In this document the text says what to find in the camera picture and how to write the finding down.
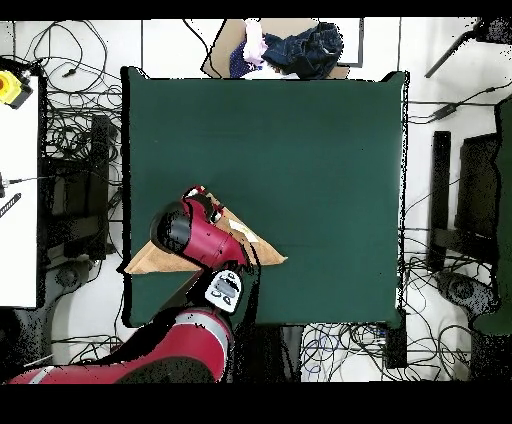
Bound orange terry towel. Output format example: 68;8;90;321
123;184;289;275

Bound dark green table cloth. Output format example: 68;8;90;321
120;66;409;329

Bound black equipment stand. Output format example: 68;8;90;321
39;113;121;261

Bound purple dotted cloth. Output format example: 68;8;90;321
228;39;263;79

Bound brown cardboard box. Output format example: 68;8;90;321
200;17;351;80

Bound pink cloth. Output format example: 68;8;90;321
242;18;268;67

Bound white table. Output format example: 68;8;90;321
0;75;41;309

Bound dark blue jeans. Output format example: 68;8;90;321
261;21;345;80

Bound yellow emergency stop button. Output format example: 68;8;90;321
0;69;33;110

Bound black power strip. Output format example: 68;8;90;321
385;309;408;369

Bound black power brick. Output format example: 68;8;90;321
431;104;459;121

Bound black monitor stand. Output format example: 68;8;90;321
427;129;501;273

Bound dark round device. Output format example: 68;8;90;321
437;271;499;317

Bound black tripod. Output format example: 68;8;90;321
424;17;512;79

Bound black cable tangle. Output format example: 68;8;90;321
15;19;123;161
299;235;497;381

